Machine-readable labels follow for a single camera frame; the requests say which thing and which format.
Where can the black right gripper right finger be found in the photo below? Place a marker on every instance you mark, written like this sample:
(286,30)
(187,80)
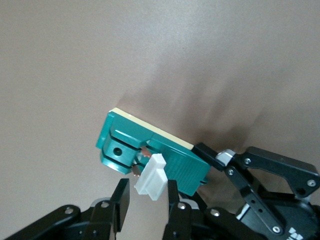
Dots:
(175,200)

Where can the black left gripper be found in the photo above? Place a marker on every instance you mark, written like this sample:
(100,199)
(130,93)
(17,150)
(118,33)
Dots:
(302,220)

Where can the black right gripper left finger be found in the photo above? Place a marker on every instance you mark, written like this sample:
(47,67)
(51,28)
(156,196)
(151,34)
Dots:
(122,200)

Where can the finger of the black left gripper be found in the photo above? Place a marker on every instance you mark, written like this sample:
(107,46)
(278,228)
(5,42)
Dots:
(200,200)

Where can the brown table cover mat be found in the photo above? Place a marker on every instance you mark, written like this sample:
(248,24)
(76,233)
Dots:
(100,62)

